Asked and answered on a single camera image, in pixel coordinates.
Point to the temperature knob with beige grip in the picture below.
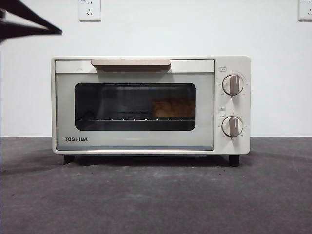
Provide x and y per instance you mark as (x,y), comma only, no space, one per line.
(233,84)

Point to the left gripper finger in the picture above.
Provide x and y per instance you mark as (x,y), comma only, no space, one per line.
(31,15)
(22,34)

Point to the timer knob with beige grip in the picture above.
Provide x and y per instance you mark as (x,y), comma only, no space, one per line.
(232,126)

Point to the white Toshiba toaster oven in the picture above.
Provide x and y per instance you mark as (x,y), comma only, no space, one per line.
(231,63)

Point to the white wall socket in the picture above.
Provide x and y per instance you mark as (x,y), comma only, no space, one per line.
(89,11)
(306,11)

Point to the orange-brown bread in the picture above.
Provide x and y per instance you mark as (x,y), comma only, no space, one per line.
(173,107)

